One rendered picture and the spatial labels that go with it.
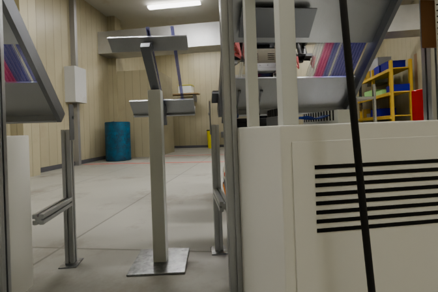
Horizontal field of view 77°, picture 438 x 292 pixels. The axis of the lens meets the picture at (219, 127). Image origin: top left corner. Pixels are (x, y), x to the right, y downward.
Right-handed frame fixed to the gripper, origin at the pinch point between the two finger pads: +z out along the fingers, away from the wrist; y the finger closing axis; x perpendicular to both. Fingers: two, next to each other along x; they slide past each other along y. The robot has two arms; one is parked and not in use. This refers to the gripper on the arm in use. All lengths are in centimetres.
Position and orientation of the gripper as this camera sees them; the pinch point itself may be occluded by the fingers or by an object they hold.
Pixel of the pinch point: (242, 56)
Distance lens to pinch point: 129.1
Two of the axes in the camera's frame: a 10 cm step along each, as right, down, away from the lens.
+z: 1.0, 7.4, -6.7
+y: 9.9, -0.3, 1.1
